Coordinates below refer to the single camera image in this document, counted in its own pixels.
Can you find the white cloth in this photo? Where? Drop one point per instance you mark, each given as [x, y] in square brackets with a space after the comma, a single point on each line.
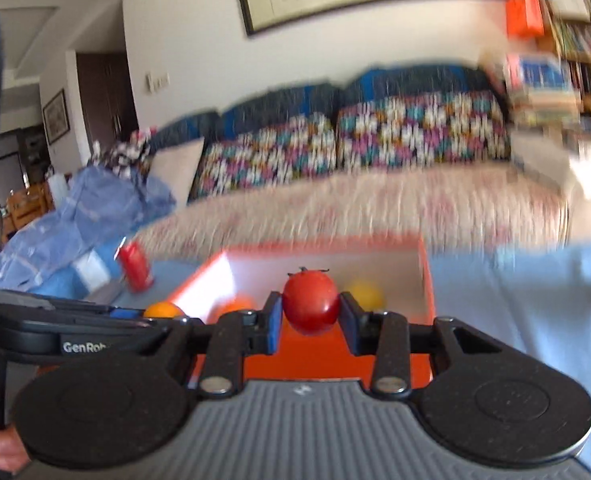
[540, 165]

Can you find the small framed picture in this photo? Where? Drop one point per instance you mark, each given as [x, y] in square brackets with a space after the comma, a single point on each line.
[55, 117]

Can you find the wooden chair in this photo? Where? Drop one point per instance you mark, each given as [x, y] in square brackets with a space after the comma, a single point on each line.
[28, 207]

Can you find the orange paper bag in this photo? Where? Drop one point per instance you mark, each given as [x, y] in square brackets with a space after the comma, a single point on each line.
[524, 10]

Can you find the large orange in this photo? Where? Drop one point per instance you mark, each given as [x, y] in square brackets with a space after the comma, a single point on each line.
[235, 306]

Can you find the small orange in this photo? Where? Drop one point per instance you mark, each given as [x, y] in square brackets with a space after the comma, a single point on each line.
[163, 310]

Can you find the small yellow lemon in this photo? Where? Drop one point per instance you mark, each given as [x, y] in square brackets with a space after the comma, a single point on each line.
[368, 296]

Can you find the stack of books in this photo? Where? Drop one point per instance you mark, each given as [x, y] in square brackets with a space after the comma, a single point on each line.
[535, 90]

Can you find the beige quilted sofa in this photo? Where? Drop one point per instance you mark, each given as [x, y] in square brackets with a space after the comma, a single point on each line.
[350, 205]

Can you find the person's left hand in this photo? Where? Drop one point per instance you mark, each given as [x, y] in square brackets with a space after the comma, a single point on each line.
[3, 447]

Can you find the blue star print tablecloth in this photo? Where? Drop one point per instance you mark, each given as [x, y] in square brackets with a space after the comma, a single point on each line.
[500, 300]

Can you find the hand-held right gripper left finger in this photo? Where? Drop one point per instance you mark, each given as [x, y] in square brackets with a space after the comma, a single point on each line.
[273, 322]

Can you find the red soda can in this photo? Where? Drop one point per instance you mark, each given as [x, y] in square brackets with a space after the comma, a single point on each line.
[136, 267]

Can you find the wooden bookshelf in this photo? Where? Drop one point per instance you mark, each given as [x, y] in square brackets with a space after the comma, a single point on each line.
[585, 20]

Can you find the large blue plastic bag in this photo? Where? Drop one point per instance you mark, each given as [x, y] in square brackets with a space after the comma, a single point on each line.
[75, 220]

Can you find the dark blue cushion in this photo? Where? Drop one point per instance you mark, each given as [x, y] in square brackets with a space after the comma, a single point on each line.
[255, 110]
[415, 80]

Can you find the orange cardboard box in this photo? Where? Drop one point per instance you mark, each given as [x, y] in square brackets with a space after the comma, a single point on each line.
[315, 355]

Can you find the red cherry tomato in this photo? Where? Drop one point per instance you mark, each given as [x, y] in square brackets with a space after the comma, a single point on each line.
[310, 305]

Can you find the wall light switch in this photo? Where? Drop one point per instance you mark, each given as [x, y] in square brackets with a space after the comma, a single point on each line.
[157, 82]

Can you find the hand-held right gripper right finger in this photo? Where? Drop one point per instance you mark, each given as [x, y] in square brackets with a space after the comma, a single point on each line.
[349, 325]

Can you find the dark wooden door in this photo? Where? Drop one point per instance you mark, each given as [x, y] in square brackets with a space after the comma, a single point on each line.
[105, 105]

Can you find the white pillow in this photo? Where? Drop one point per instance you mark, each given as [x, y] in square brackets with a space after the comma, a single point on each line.
[175, 175]

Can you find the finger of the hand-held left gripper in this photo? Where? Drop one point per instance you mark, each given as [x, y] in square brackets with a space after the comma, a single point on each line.
[125, 325]

